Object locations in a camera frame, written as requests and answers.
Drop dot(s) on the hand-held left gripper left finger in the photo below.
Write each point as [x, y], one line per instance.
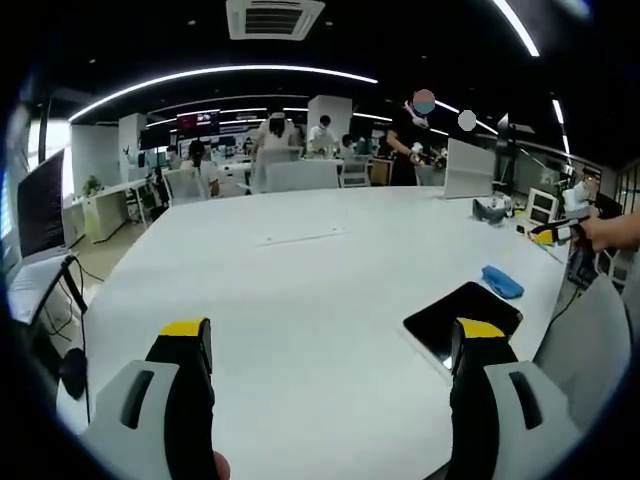
[185, 400]

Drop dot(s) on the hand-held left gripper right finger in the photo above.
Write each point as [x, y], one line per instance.
[480, 400]

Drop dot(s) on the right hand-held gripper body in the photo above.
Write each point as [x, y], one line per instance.
[579, 210]

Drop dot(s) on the blue cleaning cloth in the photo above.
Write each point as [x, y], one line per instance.
[502, 281]

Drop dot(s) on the person's right hand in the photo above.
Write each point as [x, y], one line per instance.
[602, 232]

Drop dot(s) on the person's left hand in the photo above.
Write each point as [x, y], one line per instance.
[223, 465]

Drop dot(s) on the white storage box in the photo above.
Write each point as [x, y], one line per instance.
[542, 206]

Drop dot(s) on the small white remote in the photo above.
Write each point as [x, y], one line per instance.
[522, 230]

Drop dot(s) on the grey black neck device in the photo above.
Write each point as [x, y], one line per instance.
[487, 212]

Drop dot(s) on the white curved monitor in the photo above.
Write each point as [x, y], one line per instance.
[469, 170]

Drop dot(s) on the grey mesh office chair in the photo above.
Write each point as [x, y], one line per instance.
[585, 350]

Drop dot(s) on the black laptop stand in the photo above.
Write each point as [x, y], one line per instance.
[75, 280]

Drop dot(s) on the straight ceiling light strip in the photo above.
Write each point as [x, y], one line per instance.
[517, 27]

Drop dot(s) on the white office desk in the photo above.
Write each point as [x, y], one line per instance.
[112, 210]

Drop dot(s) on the green potted plant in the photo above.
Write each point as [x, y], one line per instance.
[92, 186]

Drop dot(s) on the open laptop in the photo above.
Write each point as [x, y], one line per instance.
[42, 205]

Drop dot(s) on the curved ceiling light strip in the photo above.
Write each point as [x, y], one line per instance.
[225, 72]

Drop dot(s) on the ceiling air conditioner vent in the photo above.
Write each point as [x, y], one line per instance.
[275, 19]

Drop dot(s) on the red wall screen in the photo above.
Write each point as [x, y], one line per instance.
[198, 122]

